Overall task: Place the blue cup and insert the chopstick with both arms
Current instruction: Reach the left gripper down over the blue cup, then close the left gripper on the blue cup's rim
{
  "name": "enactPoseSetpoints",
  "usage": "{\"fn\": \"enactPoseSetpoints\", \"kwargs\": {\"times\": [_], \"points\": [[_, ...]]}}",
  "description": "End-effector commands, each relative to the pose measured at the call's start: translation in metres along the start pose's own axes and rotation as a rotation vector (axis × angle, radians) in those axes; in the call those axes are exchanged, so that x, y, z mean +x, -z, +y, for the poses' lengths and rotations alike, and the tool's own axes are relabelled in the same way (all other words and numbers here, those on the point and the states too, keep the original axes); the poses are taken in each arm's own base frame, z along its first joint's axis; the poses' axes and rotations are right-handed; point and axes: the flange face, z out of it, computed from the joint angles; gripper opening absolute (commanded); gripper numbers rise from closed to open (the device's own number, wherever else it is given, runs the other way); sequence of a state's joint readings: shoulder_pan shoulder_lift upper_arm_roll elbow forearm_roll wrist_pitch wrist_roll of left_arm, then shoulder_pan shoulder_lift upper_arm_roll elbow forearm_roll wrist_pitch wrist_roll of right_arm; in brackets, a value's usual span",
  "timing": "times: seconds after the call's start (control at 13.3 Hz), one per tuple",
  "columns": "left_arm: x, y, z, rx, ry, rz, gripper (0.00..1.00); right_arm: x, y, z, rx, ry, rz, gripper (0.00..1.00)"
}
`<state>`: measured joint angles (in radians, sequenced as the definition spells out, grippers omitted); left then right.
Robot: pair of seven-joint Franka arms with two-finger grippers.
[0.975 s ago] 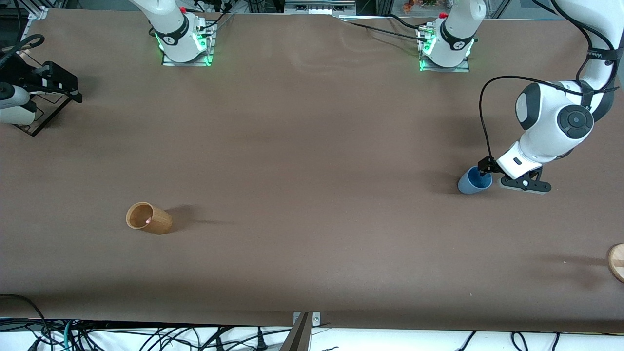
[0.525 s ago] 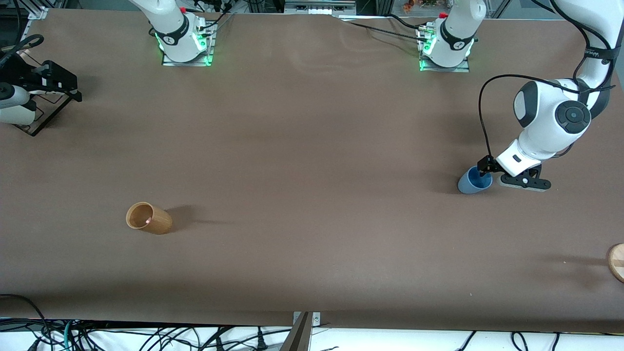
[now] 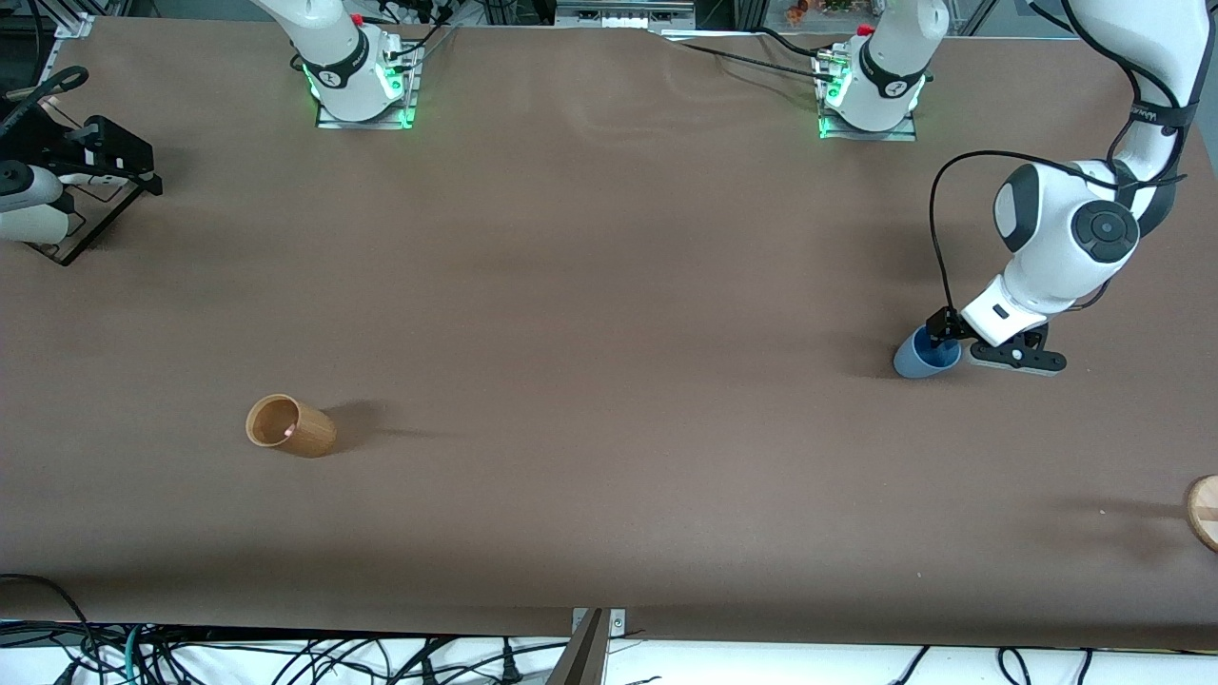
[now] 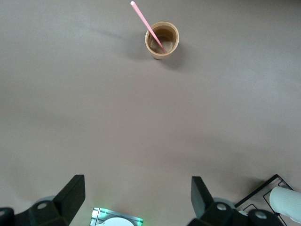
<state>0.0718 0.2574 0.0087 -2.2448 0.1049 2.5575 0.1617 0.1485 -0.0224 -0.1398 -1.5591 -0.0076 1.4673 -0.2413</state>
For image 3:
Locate short black table cable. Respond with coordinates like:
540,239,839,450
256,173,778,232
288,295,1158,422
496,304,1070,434
756,27,838,60

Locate long black table cable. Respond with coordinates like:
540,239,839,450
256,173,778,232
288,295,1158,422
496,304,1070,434
652,29,843,91

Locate round wooden disc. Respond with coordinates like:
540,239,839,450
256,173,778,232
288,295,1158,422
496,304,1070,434
1184,475,1218,555

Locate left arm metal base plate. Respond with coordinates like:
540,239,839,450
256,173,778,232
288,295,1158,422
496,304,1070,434
815,48,920,143

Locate black cable with plug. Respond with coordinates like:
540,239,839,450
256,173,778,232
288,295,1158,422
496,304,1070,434
381,636,572,685

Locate brown wooden cup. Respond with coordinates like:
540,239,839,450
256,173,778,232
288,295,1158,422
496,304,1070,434
246,393,338,460

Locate dark cup rack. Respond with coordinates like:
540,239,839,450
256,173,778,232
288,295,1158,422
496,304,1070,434
0,124,163,267

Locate blue plastic cup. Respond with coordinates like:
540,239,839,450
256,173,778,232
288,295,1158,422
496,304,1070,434
893,325,964,381

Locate black base cable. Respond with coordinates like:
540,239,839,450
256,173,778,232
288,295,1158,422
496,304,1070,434
381,17,460,69

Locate white cup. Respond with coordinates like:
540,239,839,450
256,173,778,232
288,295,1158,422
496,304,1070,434
0,205,73,245

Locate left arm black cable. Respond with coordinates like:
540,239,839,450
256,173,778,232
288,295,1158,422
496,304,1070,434
930,0,1195,321

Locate grey metal device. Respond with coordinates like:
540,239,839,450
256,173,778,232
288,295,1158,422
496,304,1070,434
555,0,697,30

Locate thick black floor cable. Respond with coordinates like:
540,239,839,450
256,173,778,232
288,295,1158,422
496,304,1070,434
0,573,101,685

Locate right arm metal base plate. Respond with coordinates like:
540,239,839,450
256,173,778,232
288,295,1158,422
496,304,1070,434
316,38,421,130

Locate grey metal beam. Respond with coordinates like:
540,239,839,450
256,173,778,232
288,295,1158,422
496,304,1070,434
545,609,611,685

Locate white power strip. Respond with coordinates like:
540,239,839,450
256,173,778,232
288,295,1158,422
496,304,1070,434
376,0,454,26

